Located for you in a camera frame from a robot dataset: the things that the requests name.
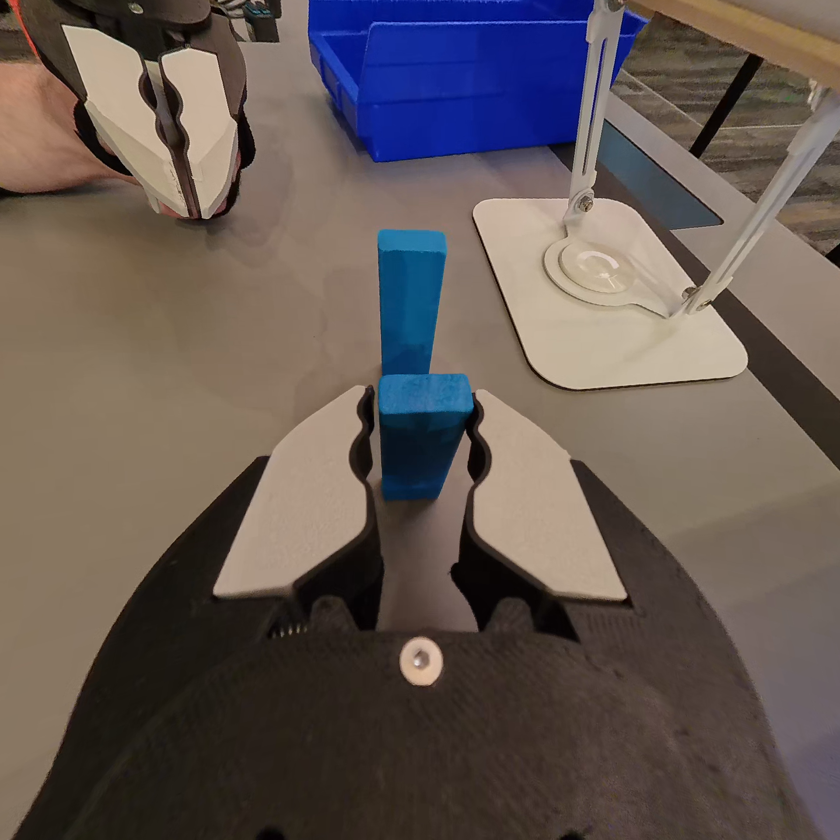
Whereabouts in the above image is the blue plastic bin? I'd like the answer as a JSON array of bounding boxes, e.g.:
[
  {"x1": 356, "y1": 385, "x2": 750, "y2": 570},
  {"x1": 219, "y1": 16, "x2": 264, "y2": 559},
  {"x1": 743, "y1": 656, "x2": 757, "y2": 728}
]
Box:
[{"x1": 307, "y1": 0, "x2": 651, "y2": 163}]

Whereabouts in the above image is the black table leg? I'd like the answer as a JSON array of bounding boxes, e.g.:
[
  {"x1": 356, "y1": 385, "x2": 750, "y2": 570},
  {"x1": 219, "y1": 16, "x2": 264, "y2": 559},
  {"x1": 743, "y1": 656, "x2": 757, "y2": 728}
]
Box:
[{"x1": 689, "y1": 56, "x2": 762, "y2": 158}]

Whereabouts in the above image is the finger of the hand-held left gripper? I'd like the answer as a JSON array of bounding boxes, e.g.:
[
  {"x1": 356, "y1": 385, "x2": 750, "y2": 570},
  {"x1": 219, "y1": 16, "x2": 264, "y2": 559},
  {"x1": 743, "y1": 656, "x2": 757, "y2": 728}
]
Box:
[
  {"x1": 159, "y1": 48, "x2": 240, "y2": 221},
  {"x1": 62, "y1": 23, "x2": 193, "y2": 215}
]

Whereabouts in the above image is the blue wooden block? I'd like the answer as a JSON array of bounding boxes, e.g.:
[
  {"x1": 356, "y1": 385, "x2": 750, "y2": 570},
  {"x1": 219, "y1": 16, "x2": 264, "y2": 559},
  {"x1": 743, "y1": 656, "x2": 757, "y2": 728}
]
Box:
[
  {"x1": 378, "y1": 374, "x2": 475, "y2": 501},
  {"x1": 377, "y1": 230, "x2": 448, "y2": 378}
]

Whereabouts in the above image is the black electronic device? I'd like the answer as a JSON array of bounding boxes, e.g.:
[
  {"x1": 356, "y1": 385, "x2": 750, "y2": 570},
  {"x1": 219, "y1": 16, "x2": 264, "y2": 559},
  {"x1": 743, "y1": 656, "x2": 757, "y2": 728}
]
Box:
[{"x1": 239, "y1": 0, "x2": 283, "y2": 40}]

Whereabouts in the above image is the white document stand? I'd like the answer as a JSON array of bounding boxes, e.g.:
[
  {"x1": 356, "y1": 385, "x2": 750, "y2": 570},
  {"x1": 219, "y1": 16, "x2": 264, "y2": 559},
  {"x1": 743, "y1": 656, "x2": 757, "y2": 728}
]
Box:
[{"x1": 472, "y1": 0, "x2": 840, "y2": 392}]

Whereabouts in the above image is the person's left hand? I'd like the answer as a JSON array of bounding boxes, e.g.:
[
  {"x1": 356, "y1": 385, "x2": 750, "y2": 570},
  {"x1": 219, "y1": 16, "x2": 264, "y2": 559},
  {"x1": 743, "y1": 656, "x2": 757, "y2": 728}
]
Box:
[{"x1": 0, "y1": 64, "x2": 144, "y2": 196}]

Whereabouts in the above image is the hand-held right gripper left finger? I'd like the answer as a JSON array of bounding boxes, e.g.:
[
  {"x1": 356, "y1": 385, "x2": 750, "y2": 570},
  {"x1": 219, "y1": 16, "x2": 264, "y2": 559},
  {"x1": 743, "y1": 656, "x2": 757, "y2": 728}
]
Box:
[{"x1": 213, "y1": 385, "x2": 385, "y2": 634}]

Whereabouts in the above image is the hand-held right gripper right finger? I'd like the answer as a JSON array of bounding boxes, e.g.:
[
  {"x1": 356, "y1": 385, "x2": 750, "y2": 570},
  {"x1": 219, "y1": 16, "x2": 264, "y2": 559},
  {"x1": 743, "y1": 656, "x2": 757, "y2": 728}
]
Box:
[{"x1": 451, "y1": 389, "x2": 630, "y2": 634}]

